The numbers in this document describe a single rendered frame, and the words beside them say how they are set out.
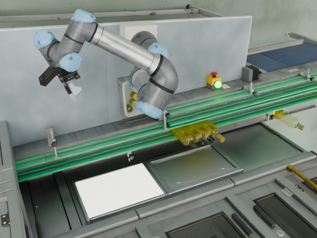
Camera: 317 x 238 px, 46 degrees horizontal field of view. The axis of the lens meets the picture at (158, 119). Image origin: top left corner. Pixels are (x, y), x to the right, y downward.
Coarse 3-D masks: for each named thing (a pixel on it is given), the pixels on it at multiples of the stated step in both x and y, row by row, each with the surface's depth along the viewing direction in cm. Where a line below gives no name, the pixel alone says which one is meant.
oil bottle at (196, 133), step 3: (183, 126) 224; (186, 126) 222; (189, 126) 222; (192, 126) 222; (186, 129) 221; (189, 129) 219; (192, 129) 219; (195, 129) 219; (189, 132) 218; (192, 132) 216; (195, 132) 216; (198, 132) 215; (192, 135) 214; (195, 135) 213; (198, 135) 213; (201, 135) 214; (195, 138) 213; (195, 141) 214
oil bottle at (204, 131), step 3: (195, 123) 225; (198, 123) 225; (201, 123) 225; (195, 126) 222; (198, 126) 222; (201, 126) 222; (204, 126) 221; (198, 129) 219; (201, 129) 218; (204, 129) 218; (207, 129) 218; (201, 132) 216; (204, 132) 215; (207, 132) 216; (210, 132) 217; (204, 135) 215; (210, 135) 217; (204, 138) 216
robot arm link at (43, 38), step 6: (42, 30) 135; (48, 30) 135; (36, 36) 134; (42, 36) 134; (48, 36) 133; (36, 42) 133; (42, 42) 133; (48, 42) 134; (42, 48) 135; (48, 48) 134; (42, 54) 139; (48, 60) 142
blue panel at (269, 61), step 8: (280, 48) 310; (288, 48) 309; (296, 48) 308; (304, 48) 307; (312, 48) 306; (248, 56) 296; (256, 56) 295; (264, 56) 294; (272, 56) 293; (280, 56) 292; (288, 56) 292; (296, 56) 291; (304, 56) 290; (312, 56) 289; (256, 64) 279; (264, 64) 278; (272, 64) 278; (280, 64) 277; (288, 64) 276; (296, 64) 275
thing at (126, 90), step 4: (124, 84) 208; (124, 88) 209; (128, 88) 218; (124, 92) 210; (128, 92) 219; (136, 92) 221; (124, 96) 211; (128, 96) 220; (124, 100) 212; (128, 100) 221; (136, 100) 224; (124, 104) 213; (124, 108) 215; (128, 112) 220; (132, 112) 220; (136, 112) 220; (140, 112) 220; (128, 116) 218
